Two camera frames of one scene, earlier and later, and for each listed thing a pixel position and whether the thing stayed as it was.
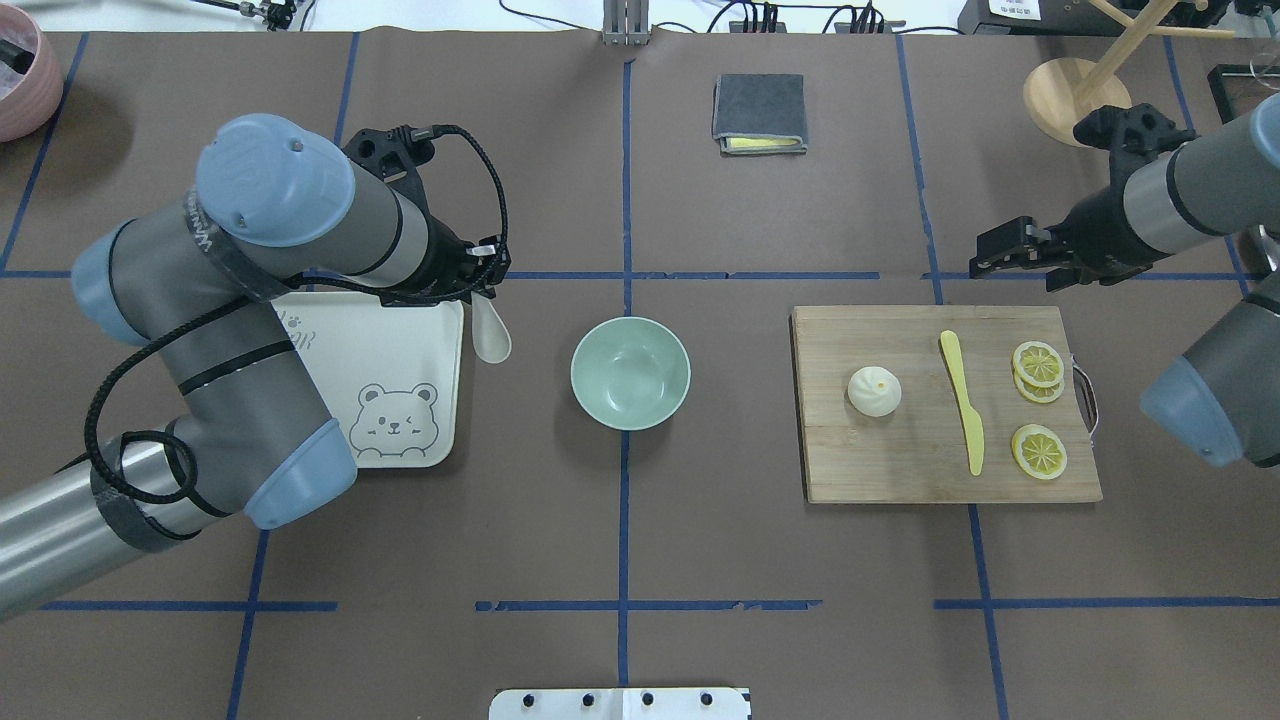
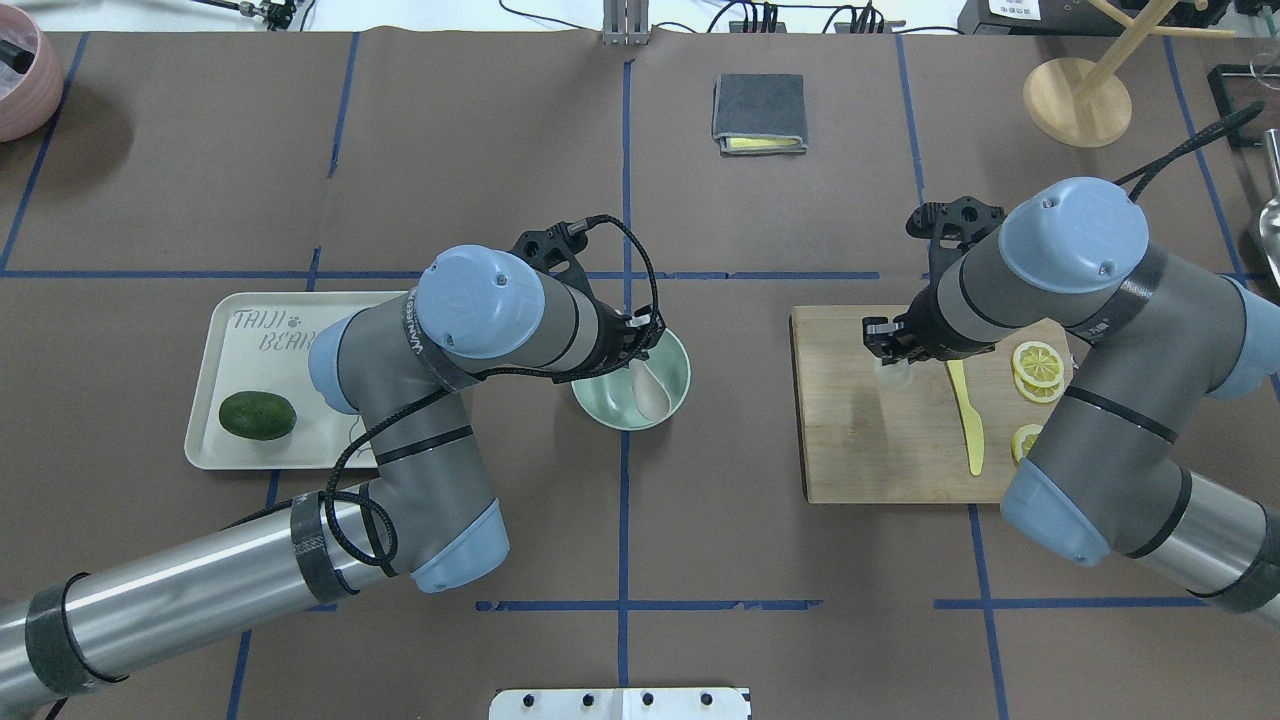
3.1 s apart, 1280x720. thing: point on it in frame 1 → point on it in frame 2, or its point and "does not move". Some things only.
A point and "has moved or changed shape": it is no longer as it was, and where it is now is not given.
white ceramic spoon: (492, 338) has moved or changed shape
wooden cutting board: (931, 404) does not move
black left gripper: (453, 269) → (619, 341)
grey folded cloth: (759, 114) does not move
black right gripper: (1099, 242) → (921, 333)
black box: (1080, 17) does not move
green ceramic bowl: (631, 373) does not move
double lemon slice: (1038, 372) does not move
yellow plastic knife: (974, 431) does not move
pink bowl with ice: (31, 74) does not move
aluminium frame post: (626, 22) does not move
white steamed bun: (874, 391) has moved or changed shape
